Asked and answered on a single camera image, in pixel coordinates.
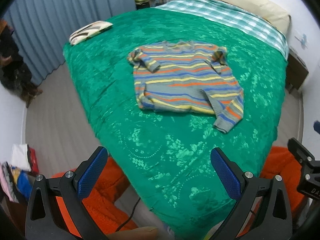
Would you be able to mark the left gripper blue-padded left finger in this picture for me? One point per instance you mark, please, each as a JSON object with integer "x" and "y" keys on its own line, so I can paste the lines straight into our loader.
{"x": 44, "y": 219}

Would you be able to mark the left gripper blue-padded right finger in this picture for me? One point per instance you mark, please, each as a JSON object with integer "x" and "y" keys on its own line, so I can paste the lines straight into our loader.
{"x": 273, "y": 218}

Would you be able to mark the striped knit sweater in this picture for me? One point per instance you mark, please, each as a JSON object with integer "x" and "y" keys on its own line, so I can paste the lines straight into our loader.
{"x": 187, "y": 77}

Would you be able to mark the stack of folded clothes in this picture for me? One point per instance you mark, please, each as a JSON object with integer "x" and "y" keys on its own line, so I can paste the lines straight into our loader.
{"x": 16, "y": 183}

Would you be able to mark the dark hanging clothes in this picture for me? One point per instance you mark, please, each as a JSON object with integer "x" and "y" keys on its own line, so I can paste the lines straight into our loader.
{"x": 15, "y": 74}

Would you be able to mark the person's hand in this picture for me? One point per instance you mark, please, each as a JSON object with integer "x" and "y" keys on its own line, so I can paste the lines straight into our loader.
{"x": 143, "y": 233}

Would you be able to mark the orange fuzzy garment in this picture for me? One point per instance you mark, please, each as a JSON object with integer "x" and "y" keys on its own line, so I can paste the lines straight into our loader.
{"x": 112, "y": 184}

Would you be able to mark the wooden nightstand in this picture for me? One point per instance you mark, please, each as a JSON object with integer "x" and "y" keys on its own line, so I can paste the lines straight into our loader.
{"x": 296, "y": 71}

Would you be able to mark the green floral bedspread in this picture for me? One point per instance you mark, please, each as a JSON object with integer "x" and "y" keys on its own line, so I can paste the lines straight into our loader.
{"x": 166, "y": 155}

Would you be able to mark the patterned small cushion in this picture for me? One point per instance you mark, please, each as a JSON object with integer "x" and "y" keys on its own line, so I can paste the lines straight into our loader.
{"x": 89, "y": 31}

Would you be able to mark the teal checkered sheet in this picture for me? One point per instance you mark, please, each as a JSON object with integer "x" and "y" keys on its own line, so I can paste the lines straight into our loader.
{"x": 232, "y": 16}

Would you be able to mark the blue-grey curtain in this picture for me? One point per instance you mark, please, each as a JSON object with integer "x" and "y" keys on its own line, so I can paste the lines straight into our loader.
{"x": 42, "y": 27}

